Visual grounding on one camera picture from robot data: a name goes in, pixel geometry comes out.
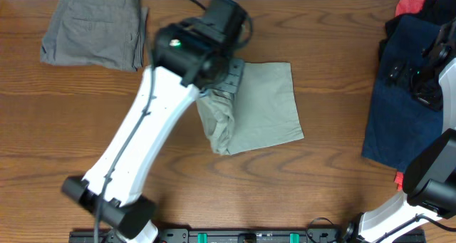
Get light khaki shorts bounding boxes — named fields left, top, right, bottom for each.
left=197, top=62, right=304, bottom=155

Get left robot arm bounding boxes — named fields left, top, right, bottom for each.
left=61, top=0, right=253, bottom=242

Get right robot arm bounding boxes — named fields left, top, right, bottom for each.
left=344, top=16, right=455, bottom=242

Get navy blue shorts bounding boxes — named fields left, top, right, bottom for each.
left=361, top=16, right=443, bottom=172

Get black garment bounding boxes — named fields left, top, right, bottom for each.
left=378, top=0, right=455, bottom=60

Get red garment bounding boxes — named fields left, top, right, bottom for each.
left=385, top=0, right=455, bottom=172

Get folded dark grey shorts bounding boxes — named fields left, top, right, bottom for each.
left=40, top=0, right=148, bottom=72

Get right black cable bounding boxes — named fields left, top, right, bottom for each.
left=306, top=214, right=456, bottom=243

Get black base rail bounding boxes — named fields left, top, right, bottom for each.
left=68, top=227, right=426, bottom=243

